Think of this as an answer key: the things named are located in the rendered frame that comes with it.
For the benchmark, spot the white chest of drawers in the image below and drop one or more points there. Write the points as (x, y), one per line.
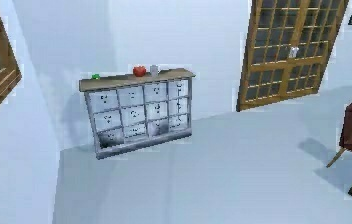
(137, 110)

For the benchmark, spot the pale grey cup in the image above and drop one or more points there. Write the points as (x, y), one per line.
(154, 70)

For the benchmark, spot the red round object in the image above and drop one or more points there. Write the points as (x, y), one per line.
(139, 71)

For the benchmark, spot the small green object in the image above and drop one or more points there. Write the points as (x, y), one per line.
(95, 76)

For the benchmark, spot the brown glazed double door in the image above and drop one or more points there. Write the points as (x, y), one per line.
(285, 50)

